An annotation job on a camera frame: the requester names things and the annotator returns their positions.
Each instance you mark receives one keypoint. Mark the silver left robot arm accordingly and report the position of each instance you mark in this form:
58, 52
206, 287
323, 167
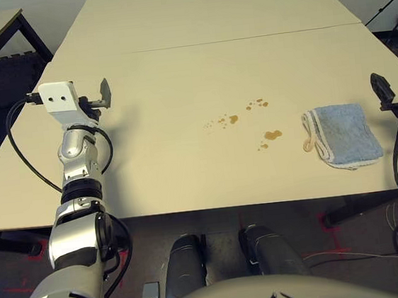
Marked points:
74, 151

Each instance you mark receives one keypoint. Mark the black table base leg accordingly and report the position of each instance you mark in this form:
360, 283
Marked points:
355, 209
16, 243

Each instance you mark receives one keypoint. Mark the dark grey robot leg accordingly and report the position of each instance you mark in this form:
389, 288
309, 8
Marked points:
270, 252
182, 264

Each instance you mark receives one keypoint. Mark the heart-shaped brown liquid puddle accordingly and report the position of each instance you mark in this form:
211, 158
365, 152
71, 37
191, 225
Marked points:
273, 135

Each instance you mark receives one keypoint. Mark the small grey box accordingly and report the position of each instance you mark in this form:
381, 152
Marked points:
150, 291

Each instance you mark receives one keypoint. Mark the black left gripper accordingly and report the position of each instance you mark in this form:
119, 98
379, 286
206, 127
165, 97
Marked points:
89, 109

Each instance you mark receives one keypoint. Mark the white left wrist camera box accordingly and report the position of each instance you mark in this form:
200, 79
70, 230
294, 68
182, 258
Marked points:
58, 98

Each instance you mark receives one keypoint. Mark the dark grey right robot leg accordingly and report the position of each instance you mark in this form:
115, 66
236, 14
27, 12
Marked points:
270, 252

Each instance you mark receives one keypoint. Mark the oval brown liquid puddle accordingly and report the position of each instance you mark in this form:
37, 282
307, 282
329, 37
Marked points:
233, 119

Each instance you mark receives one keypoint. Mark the blue terry cloth rag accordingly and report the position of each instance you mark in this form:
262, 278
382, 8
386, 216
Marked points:
347, 133

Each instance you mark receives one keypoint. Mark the dark grey left robot leg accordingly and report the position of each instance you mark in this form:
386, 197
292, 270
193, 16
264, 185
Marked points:
182, 264

